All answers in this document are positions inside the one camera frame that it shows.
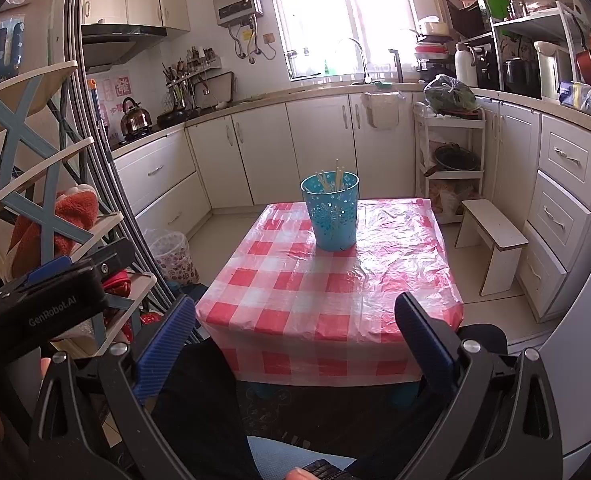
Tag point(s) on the steel kettle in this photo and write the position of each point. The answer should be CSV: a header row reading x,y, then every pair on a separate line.
x,y
136,120

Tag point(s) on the green board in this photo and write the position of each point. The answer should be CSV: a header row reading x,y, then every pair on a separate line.
x,y
500,5

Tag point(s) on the white wooden stool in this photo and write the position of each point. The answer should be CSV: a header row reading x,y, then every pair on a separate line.
x,y
495,230

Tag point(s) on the person's left leg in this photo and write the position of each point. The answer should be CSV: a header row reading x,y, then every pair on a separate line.
x,y
200,410

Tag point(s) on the hanging white bin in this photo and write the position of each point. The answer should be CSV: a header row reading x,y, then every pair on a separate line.
x,y
383,112

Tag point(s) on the bundle of wooden chopsticks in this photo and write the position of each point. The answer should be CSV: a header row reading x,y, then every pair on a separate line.
x,y
338,177

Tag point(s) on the wall utensil rack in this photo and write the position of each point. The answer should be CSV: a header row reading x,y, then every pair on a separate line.
x,y
190,72

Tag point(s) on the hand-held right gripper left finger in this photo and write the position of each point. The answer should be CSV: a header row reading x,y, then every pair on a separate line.
x,y
168,340

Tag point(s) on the black pot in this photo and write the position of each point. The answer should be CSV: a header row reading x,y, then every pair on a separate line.
x,y
520,77

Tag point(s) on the cream drawer cabinet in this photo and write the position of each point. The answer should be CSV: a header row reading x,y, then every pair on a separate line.
x,y
565,160

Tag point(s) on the person's right hand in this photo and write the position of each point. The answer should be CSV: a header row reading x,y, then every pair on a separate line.
x,y
308,475

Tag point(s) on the blue plastic holder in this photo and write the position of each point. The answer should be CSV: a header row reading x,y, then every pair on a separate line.
x,y
5,50

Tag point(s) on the chrome faucet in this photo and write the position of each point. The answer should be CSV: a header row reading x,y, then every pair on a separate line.
x,y
364,60

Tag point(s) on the blue and silver packet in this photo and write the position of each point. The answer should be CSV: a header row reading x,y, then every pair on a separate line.
x,y
580,97

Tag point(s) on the blue perforated plastic basket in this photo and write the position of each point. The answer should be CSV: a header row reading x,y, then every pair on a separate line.
x,y
333,220

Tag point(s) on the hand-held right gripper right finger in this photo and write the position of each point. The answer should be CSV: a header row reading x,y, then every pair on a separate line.
x,y
425,340

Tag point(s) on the floral trash bin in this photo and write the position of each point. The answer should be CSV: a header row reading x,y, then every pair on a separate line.
x,y
175,260

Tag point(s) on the grey sliding door frame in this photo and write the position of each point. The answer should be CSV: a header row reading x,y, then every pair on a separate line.
x,y
105,160

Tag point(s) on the light blue cloth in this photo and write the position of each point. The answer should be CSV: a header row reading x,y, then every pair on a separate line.
x,y
275,455

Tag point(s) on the black wok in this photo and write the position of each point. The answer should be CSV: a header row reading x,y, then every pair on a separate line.
x,y
171,117

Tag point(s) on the orange plush slipper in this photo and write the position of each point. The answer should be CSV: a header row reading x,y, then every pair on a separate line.
x,y
70,220

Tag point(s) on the black faucet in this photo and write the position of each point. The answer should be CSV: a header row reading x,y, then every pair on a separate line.
x,y
398,65

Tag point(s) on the black microwave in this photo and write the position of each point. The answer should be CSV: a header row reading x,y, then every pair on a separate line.
x,y
468,17

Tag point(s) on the range hood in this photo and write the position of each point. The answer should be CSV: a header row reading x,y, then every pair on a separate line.
x,y
120,40

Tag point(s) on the white thermos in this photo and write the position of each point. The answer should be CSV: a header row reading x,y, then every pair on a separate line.
x,y
465,67

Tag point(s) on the bag of greens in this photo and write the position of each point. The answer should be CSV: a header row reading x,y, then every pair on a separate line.
x,y
450,92

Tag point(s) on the leaning dark-rimmed tray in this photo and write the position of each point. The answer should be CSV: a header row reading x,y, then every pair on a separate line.
x,y
220,87

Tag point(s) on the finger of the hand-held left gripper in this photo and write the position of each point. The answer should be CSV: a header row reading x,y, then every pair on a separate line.
x,y
50,270
113,257

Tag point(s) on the cream kitchen base cabinets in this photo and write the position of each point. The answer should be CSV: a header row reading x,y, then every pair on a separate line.
x,y
315,145

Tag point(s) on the beige and blue shelf rack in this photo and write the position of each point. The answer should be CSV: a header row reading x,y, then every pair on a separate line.
x,y
50,200

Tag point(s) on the white counter shelf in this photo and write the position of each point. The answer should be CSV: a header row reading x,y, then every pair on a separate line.
x,y
525,20

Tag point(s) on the red checked tablecloth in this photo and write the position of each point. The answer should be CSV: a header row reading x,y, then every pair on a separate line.
x,y
300,300

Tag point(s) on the stacked dishes and pans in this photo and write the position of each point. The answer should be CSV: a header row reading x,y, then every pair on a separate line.
x,y
433,50

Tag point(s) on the white jug appliance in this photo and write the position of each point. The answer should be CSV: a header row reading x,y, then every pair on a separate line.
x,y
553,72

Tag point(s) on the black pan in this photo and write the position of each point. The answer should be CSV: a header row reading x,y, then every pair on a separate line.
x,y
455,157

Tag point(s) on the white trolley rack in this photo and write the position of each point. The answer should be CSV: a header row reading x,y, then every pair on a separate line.
x,y
422,160

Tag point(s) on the kitchen window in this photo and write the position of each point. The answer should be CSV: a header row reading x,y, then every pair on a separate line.
x,y
340,10

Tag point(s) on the red paper wall decoration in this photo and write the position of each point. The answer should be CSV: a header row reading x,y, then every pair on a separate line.
x,y
115,105

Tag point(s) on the red fabric item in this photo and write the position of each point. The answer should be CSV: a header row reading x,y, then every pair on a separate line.
x,y
120,282

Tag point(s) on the red frying pan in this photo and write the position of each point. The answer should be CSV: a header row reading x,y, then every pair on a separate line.
x,y
588,65

